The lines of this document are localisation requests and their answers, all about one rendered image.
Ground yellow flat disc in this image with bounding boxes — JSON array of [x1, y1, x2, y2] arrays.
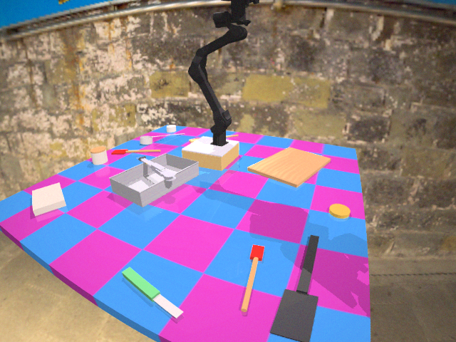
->
[[329, 204, 351, 219]]

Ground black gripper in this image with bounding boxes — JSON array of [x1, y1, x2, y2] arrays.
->
[[222, 0, 247, 10]]

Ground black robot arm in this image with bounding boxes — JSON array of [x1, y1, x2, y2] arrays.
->
[[188, 9, 251, 146]]

